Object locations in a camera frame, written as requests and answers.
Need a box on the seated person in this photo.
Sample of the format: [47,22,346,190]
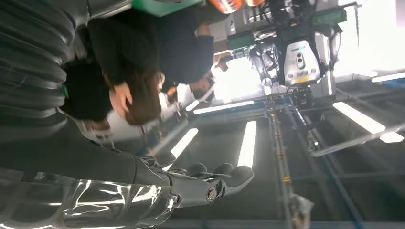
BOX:
[87,9,163,127]

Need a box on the green table mat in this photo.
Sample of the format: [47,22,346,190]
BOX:
[131,0,206,17]

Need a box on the black humanoid robot white head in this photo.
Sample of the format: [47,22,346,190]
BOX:
[250,0,344,110]

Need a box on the ceiling light strip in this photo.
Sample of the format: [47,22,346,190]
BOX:
[372,72,405,83]
[379,131,405,144]

